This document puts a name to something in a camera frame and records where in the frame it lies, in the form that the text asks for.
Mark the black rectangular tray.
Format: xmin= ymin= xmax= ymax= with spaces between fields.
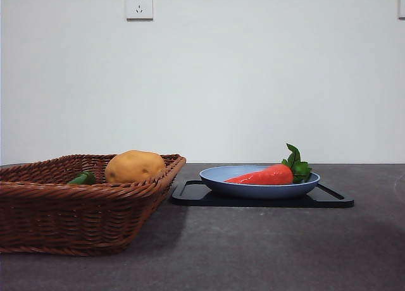
xmin=171 ymin=179 xmax=354 ymax=209

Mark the orange carrot with green leaves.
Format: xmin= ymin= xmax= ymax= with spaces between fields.
xmin=223 ymin=143 xmax=313 ymax=186

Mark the white wall power socket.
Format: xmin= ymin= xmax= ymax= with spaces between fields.
xmin=126 ymin=0 xmax=154 ymax=22

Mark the yellow-brown potato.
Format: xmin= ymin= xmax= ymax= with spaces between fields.
xmin=104 ymin=149 xmax=166 ymax=183

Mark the green pepper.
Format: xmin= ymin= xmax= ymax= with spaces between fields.
xmin=66 ymin=171 xmax=97 ymax=186

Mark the brown wicker basket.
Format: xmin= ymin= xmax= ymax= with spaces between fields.
xmin=0 ymin=154 xmax=187 ymax=257

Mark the blue round plate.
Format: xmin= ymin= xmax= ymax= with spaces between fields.
xmin=199 ymin=165 xmax=321 ymax=200

